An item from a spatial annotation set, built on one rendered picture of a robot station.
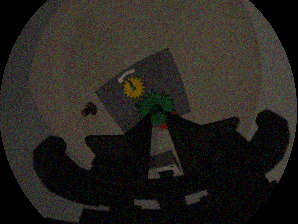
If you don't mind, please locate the yellow gear with black stripe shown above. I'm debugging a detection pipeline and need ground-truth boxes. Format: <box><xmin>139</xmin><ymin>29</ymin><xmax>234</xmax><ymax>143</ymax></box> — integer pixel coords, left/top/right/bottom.
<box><xmin>122</xmin><ymin>76</ymin><xmax>145</xmax><ymax>100</ymax></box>

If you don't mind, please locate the red gear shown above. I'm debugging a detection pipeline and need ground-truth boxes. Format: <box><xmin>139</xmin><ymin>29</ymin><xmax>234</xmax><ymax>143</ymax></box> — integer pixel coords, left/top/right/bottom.
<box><xmin>157</xmin><ymin>111</ymin><xmax>178</xmax><ymax>129</ymax></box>

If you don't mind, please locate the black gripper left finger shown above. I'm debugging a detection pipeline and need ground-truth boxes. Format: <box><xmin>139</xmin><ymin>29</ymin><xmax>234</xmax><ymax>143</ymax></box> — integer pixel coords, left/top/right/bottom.
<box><xmin>85</xmin><ymin>113</ymin><xmax>152</xmax><ymax>179</ymax></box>

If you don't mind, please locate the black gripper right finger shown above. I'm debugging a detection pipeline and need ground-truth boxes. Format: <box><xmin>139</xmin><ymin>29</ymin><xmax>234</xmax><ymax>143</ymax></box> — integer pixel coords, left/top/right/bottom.
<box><xmin>165</xmin><ymin>112</ymin><xmax>239</xmax><ymax>175</ymax></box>

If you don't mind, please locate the green gear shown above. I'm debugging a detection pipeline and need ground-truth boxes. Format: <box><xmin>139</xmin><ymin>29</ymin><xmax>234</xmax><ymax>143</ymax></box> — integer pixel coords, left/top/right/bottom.
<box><xmin>137</xmin><ymin>89</ymin><xmax>174</xmax><ymax>125</ymax></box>

